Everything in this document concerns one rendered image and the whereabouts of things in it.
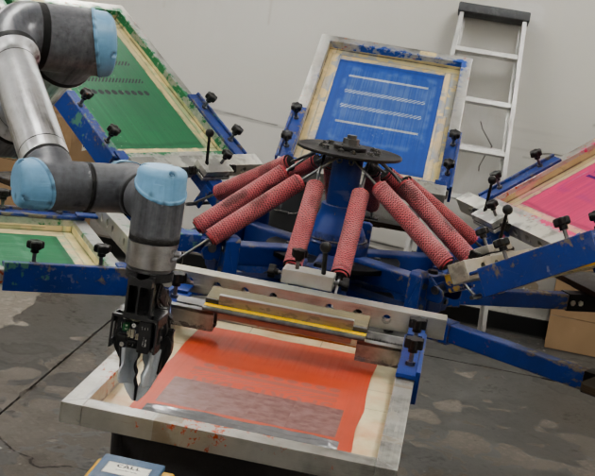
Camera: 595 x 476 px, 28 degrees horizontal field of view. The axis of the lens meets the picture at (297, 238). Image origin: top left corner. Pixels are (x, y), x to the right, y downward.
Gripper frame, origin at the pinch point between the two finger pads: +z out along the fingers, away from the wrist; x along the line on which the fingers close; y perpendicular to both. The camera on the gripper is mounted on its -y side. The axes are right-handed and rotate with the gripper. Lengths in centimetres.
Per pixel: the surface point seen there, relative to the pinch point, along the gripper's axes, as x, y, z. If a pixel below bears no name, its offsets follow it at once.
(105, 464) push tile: -3.7, -0.7, 13.3
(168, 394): -3.6, -39.6, 14.7
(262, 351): 8, -76, 15
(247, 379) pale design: 8, -57, 15
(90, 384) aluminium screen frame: -15.4, -27.4, 11.3
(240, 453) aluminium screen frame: 14.8, -17.3, 14.0
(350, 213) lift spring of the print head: 17, -137, -7
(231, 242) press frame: -13, -138, 7
